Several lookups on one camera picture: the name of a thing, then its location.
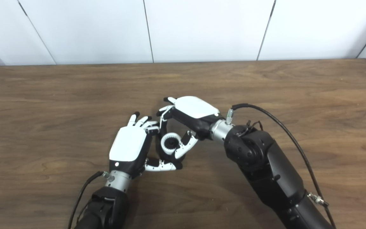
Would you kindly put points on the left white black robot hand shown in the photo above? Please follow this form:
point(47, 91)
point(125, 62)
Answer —
point(129, 146)

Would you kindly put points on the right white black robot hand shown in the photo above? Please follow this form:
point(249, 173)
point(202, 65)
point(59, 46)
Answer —
point(195, 108)

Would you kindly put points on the round black plastic part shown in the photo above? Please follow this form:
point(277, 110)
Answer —
point(171, 144)

